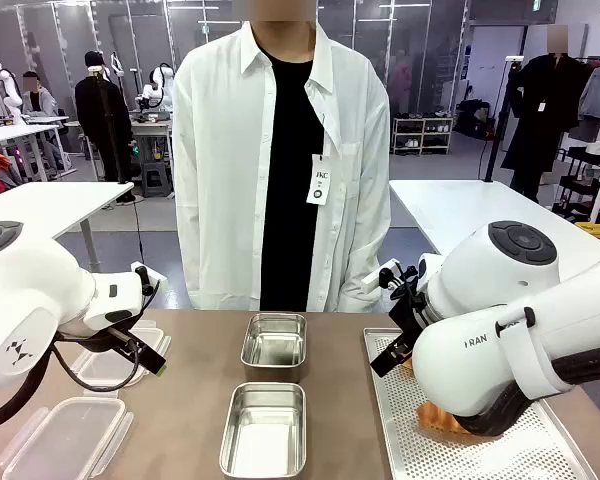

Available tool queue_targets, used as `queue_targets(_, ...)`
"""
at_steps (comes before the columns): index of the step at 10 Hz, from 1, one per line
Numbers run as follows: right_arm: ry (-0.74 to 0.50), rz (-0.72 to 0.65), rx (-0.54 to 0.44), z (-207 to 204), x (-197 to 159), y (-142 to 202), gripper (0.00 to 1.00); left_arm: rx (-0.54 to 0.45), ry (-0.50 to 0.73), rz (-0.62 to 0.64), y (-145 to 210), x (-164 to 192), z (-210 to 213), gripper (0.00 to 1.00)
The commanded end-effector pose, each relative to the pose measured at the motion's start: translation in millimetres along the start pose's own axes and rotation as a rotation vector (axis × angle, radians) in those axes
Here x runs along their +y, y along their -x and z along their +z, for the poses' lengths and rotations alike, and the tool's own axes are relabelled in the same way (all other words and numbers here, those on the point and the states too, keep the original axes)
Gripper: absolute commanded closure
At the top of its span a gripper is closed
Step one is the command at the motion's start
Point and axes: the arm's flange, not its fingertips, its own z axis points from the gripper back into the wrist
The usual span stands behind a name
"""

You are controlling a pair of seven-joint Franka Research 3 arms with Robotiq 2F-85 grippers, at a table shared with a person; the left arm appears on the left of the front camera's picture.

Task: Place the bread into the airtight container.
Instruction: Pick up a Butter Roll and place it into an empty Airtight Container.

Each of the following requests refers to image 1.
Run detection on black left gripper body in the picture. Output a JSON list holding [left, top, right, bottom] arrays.
[[57, 313, 145, 354]]

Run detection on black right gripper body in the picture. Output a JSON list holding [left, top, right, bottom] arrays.
[[388, 287, 434, 347]]

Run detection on golden croissant bread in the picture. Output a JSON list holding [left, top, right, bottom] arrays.
[[416, 398, 484, 444]]

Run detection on far clear plastic container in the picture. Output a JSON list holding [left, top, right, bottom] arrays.
[[73, 327, 173, 400]]

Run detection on steel rectangular container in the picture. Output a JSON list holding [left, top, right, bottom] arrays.
[[218, 381, 309, 479], [239, 311, 309, 384]]

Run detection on perforated metal baking tray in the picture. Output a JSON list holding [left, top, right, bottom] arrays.
[[363, 327, 600, 480]]

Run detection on clear plastic clip lid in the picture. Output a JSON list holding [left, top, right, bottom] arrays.
[[0, 397, 135, 480]]

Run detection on large white table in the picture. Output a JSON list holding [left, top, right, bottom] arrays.
[[388, 178, 600, 262]]

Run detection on white table with leg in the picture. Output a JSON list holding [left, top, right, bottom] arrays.
[[0, 180, 135, 274]]

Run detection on white paper clothing tag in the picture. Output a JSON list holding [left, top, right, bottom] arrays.
[[305, 153, 331, 206]]

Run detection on grey plastic stool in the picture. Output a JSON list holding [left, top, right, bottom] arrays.
[[140, 166, 174, 199]]

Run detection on black t-shirt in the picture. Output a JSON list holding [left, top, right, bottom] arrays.
[[256, 43, 322, 312]]

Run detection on white shoe rack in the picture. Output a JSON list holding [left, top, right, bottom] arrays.
[[391, 115, 456, 157]]

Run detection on yellow plastic crate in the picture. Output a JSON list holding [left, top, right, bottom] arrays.
[[573, 221, 600, 247]]

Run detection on black shelf cart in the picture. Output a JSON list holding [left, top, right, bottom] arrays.
[[553, 144, 600, 224]]

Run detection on person in black clothes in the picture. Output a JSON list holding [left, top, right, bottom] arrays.
[[74, 49, 137, 204]]

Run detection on black pole with white top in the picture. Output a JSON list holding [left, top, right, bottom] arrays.
[[483, 54, 525, 184]]

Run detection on white background desk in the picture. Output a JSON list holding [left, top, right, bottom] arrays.
[[0, 115, 77, 177]]

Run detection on black coat figure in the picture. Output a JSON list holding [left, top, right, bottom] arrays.
[[499, 23, 595, 202]]

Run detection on seated person grey hoodie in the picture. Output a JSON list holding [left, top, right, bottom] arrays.
[[18, 69, 67, 177]]

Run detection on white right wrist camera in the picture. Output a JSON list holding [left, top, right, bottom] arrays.
[[361, 258, 402, 297]]

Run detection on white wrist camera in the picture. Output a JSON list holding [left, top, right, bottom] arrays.
[[361, 258, 402, 297], [129, 260, 162, 297]]

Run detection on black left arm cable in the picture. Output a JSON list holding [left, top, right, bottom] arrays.
[[0, 339, 149, 437]]

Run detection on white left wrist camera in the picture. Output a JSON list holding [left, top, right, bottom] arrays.
[[129, 260, 162, 297]]

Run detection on black braided cable sleeve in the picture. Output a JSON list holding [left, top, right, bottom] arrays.
[[452, 349, 600, 442]]

